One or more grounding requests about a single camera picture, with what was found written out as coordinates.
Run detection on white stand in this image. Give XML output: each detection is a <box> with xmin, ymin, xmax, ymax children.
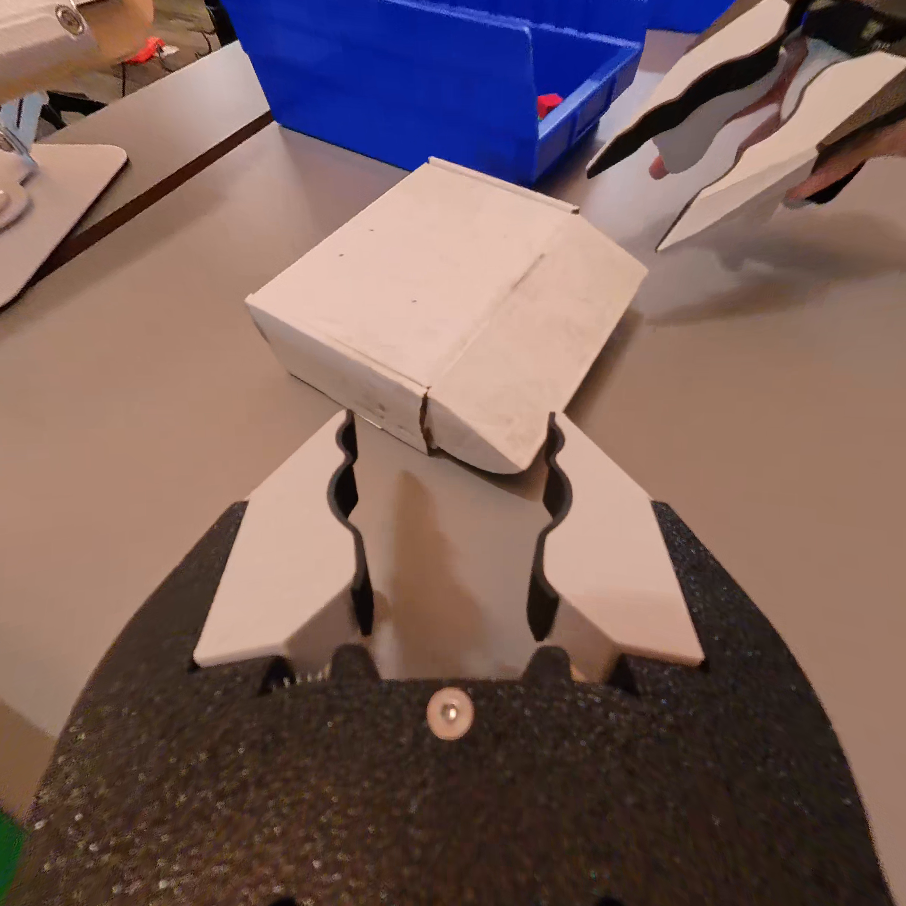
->
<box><xmin>0</xmin><ymin>0</ymin><xmax>130</xmax><ymax>309</ymax></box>

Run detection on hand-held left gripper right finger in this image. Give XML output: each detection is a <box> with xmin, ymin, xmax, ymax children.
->
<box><xmin>526</xmin><ymin>412</ymin><xmax>706</xmax><ymax>682</ymax></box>

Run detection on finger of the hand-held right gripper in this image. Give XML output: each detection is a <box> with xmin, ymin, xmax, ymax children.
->
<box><xmin>586</xmin><ymin>0</ymin><xmax>794</xmax><ymax>179</ymax></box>
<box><xmin>655</xmin><ymin>51</ymin><xmax>906</xmax><ymax>253</ymax></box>

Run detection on green plastic bin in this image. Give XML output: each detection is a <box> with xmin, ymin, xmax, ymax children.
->
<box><xmin>0</xmin><ymin>810</ymin><xmax>29</xmax><ymax>893</ymax></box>

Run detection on white cardboard mailer box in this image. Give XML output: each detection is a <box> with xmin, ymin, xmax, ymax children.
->
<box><xmin>245</xmin><ymin>157</ymin><xmax>650</xmax><ymax>475</ymax></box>

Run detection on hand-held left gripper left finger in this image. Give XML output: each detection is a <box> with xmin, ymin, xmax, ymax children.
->
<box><xmin>191</xmin><ymin>409</ymin><xmax>376</xmax><ymax>678</ymax></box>

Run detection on blue plastic bin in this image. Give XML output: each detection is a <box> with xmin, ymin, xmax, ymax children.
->
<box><xmin>221</xmin><ymin>0</ymin><xmax>737</xmax><ymax>186</ymax></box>

